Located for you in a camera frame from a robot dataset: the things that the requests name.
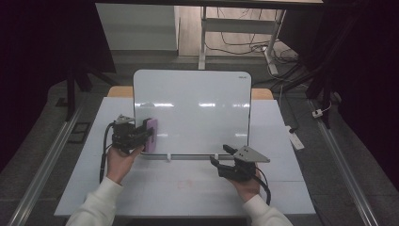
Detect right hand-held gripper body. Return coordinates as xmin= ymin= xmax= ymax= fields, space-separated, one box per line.
xmin=218 ymin=145 xmax=271 ymax=183

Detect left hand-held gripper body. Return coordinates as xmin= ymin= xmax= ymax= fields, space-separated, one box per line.
xmin=111 ymin=114 xmax=146 ymax=154

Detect white metal desk frame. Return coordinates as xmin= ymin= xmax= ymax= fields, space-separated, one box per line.
xmin=198 ymin=6 xmax=288 ymax=76

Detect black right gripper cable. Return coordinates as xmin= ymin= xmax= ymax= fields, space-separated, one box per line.
xmin=252 ymin=167 xmax=273 ymax=206

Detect purple and black foam eraser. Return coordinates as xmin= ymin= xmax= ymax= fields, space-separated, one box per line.
xmin=143 ymin=118 xmax=159 ymax=153

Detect black metal frame stand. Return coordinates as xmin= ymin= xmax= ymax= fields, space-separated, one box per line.
xmin=304 ymin=27 xmax=349 ymax=130

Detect grey cabinet panel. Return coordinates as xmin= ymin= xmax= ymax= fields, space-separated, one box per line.
xmin=95 ymin=3 xmax=181 ymax=52

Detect black tripod stand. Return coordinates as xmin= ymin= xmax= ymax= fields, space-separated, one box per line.
xmin=56 ymin=60 xmax=118 ymax=122

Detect black floor cables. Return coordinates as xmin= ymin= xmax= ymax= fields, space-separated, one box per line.
xmin=205 ymin=8 xmax=300 ymax=65

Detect aluminium rail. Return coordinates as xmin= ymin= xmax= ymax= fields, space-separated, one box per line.
xmin=308 ymin=99 xmax=381 ymax=226
xmin=8 ymin=103 xmax=87 ymax=226

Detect wooden table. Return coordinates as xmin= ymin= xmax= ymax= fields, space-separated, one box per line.
xmin=107 ymin=86 xmax=275 ymax=101

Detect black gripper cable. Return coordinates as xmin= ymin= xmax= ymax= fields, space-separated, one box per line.
xmin=252 ymin=167 xmax=273 ymax=206
xmin=99 ymin=121 xmax=116 ymax=184

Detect white whiteboard with black rim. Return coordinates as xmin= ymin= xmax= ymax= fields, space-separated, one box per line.
xmin=133 ymin=69 xmax=253 ymax=157

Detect person's right hand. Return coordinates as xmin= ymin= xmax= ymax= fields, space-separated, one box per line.
xmin=230 ymin=174 xmax=262 ymax=203

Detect small white plug adapter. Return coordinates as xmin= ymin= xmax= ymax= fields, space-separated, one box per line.
xmin=311 ymin=107 xmax=325 ymax=120

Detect person's left hand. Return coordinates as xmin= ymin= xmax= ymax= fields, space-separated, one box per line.
xmin=106 ymin=144 xmax=145 ymax=185

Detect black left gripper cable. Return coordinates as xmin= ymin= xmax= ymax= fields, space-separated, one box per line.
xmin=99 ymin=121 xmax=116 ymax=184

